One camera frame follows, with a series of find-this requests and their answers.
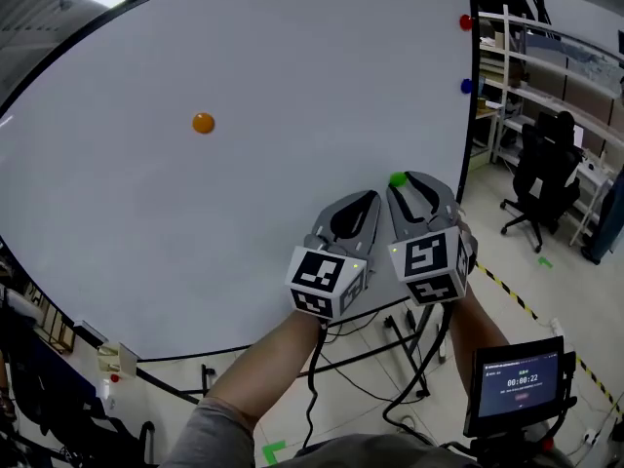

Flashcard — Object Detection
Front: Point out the orange round magnet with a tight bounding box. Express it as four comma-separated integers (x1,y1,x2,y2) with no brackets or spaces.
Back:
191,111,215,136

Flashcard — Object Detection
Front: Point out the person's grey shirt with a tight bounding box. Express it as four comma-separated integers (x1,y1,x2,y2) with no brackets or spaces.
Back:
173,397,566,468

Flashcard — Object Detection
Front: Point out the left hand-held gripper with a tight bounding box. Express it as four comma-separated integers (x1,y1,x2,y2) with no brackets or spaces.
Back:
285,189,383,321

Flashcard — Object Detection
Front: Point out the wooden low shelf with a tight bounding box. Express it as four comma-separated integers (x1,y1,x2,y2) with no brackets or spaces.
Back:
26,280,77,355

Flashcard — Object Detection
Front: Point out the black monitor mount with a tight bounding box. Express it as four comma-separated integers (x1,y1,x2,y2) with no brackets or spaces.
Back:
467,426,566,468

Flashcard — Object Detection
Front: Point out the black whiteboard eraser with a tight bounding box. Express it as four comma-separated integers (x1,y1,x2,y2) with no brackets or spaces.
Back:
72,319,108,345

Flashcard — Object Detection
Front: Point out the yellow black floor tape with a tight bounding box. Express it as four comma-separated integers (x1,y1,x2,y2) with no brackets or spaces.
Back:
475,260,624,423

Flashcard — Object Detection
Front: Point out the black whiteboard stand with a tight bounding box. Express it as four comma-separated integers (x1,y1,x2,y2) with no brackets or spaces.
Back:
136,304,440,409

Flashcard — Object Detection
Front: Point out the person's right forearm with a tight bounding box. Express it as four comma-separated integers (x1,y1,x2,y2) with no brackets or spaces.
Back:
446,288,512,409

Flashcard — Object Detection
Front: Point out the black office chair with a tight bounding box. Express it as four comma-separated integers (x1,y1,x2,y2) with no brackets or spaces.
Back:
14,319,157,468
499,109,584,254

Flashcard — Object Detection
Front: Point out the person's left forearm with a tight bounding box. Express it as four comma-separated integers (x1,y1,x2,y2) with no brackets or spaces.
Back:
202,307,326,438

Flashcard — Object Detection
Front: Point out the black-framed whiteboard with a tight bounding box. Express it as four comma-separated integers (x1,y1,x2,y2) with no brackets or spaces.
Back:
0,0,478,363

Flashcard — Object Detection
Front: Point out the white box on whiteboard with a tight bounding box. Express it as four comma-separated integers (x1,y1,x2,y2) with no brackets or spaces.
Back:
96,342,138,378

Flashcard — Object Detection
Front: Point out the white shelf rack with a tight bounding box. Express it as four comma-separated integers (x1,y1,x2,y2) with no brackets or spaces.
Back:
475,5,624,248

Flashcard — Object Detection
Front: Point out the small black monitor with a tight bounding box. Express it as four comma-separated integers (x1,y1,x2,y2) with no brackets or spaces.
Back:
462,335,579,439

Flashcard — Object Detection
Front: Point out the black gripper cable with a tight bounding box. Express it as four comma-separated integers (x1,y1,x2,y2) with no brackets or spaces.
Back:
382,304,452,438
301,319,331,452

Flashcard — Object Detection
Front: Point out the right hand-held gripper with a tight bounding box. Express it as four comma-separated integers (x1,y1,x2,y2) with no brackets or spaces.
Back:
386,171,479,308

